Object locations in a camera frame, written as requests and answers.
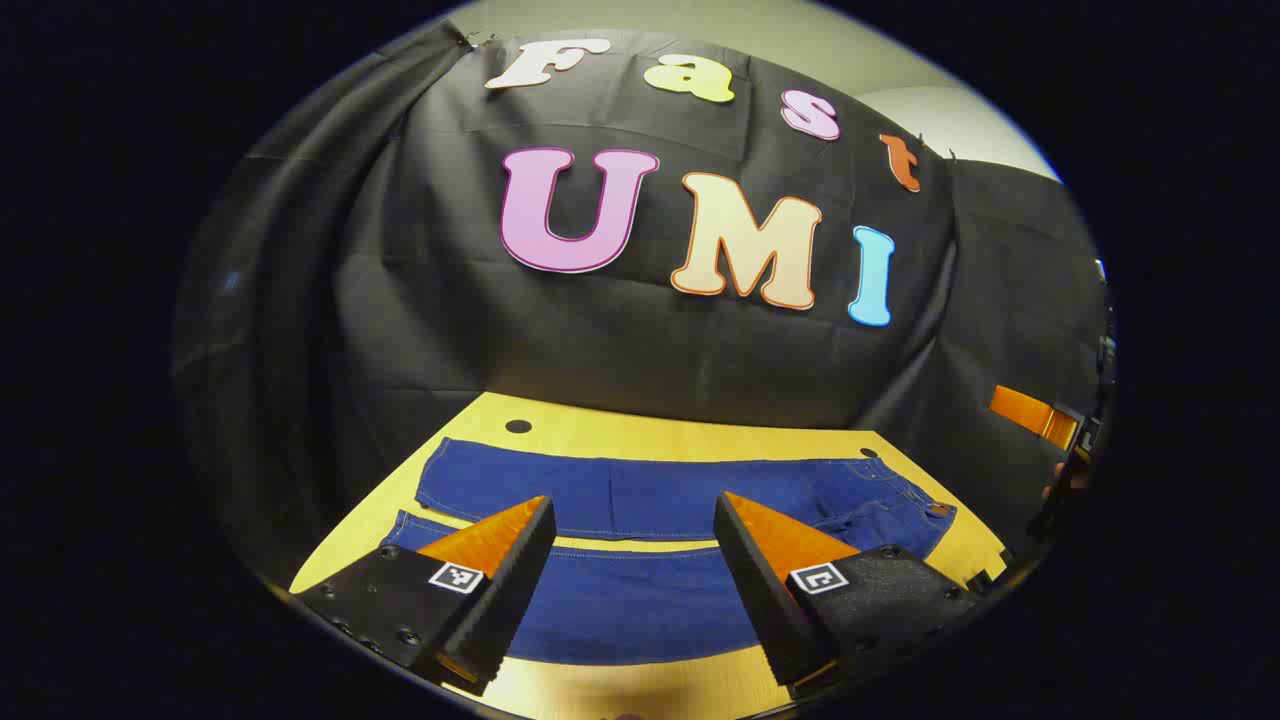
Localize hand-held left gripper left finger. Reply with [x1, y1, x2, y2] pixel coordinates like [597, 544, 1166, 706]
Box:
[290, 495, 558, 698]

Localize black backdrop cloth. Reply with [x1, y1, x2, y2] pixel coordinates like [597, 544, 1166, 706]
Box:
[172, 20, 1113, 591]

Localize blue denim jeans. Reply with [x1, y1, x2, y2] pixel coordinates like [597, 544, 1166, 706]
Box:
[380, 437, 958, 666]

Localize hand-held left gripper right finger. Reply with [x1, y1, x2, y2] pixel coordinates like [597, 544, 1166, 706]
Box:
[712, 490, 986, 689]

